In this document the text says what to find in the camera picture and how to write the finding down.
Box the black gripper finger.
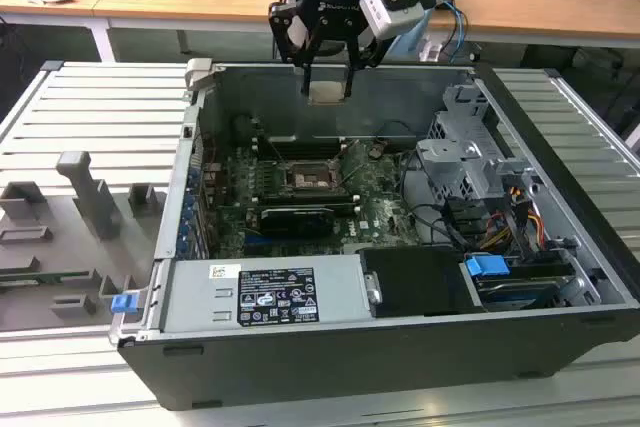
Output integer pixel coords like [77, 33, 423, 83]
[268, 0, 321, 96]
[343, 30, 386, 98]

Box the small square silver CPU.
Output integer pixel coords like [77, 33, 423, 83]
[308, 80, 346, 106]

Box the metal CPU socket cover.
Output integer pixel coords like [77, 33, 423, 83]
[339, 140, 374, 187]

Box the black RAM slot bank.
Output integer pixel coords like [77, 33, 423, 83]
[254, 190, 362, 213]
[254, 135, 349, 159]

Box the black CPU socket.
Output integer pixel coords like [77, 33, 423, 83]
[283, 159, 347, 198]

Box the silver metal disk bay cage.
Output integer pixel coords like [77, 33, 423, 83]
[414, 84, 544, 208]

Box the green motherboard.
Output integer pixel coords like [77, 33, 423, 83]
[202, 139, 426, 256]

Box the black graphics card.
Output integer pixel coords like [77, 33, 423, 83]
[259, 205, 334, 238]

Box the small white barcode sticker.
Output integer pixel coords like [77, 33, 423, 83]
[207, 262, 242, 281]

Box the black label sticker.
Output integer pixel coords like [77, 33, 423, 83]
[238, 267, 317, 325]

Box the grey power supply unit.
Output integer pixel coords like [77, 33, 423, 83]
[159, 254, 374, 333]

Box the hard disk in case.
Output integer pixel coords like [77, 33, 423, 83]
[474, 274, 562, 309]

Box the grey parts rack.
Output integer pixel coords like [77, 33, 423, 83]
[0, 150, 169, 333]

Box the blue case latch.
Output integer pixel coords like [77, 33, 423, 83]
[110, 294, 138, 316]

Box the black open PC case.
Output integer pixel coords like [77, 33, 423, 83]
[109, 59, 640, 411]

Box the green circuit board strip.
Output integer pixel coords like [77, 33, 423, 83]
[0, 270, 94, 282]

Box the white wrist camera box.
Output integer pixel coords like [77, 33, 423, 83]
[359, 0, 436, 41]

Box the grey case release handle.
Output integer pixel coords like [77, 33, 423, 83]
[183, 57, 216, 93]

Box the blue cable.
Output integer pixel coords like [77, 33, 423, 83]
[433, 0, 470, 66]

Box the black looped cable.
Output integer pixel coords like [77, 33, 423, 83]
[399, 202, 467, 253]

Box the yellow and orange wire bundle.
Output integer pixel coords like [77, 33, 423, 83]
[482, 186, 544, 248]

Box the blue disk carrier handle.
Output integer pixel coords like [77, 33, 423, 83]
[463, 255, 509, 278]

